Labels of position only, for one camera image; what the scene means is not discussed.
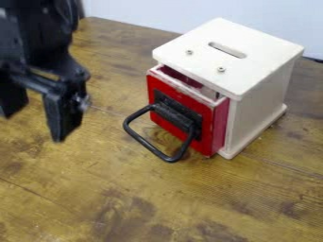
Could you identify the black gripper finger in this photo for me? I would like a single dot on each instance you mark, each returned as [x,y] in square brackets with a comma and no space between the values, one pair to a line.
[62,115]

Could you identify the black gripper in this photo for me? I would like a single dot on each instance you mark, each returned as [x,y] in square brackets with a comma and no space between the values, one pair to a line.
[36,29]

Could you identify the black metal drawer handle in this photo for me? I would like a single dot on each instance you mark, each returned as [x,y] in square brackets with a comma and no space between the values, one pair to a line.
[180,121]

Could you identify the red drawer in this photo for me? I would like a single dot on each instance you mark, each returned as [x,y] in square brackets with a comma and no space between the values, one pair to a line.
[193,100]

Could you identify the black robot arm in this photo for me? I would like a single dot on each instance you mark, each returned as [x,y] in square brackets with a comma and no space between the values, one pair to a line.
[36,29]

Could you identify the right screw on box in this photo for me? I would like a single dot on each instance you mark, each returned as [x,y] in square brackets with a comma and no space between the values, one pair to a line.
[221,69]

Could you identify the white wooden box cabinet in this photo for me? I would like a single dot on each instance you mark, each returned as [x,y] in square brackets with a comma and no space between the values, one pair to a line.
[257,61]

